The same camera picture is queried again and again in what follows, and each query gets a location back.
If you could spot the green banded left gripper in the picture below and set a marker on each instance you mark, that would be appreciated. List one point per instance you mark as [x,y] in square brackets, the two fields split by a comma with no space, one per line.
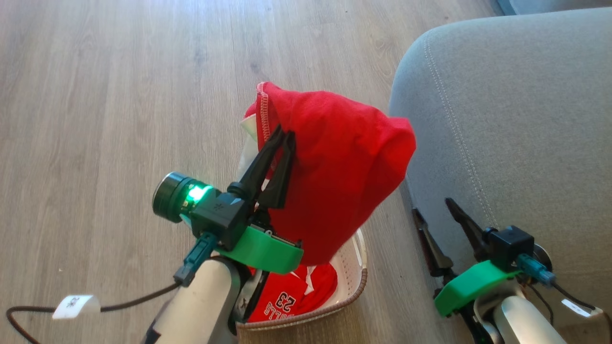
[263,251]

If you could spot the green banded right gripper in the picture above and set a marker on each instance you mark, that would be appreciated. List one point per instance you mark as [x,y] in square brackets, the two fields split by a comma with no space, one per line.
[471,284]

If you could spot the plain red garment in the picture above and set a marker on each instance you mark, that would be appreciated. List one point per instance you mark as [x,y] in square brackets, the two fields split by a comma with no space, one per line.
[344,167]

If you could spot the red white 23 jersey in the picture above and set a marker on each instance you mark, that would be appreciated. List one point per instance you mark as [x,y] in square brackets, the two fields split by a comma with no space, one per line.
[287,301]

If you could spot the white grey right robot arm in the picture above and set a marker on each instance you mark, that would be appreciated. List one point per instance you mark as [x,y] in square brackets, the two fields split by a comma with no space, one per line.
[519,320]

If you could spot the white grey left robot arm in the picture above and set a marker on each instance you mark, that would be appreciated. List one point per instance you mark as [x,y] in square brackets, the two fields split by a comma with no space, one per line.
[201,306]

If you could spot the white perforated laundry basket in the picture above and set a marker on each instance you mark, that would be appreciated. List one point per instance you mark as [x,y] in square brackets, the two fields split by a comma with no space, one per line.
[349,282]

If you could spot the grey fabric sofa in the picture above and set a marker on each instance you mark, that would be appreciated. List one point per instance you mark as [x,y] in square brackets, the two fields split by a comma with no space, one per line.
[516,119]

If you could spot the blue grey upholstered furniture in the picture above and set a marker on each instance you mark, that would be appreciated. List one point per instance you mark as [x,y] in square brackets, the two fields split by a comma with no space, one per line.
[554,5]

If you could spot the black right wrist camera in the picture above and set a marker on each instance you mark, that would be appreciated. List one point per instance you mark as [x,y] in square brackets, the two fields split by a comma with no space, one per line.
[511,246]

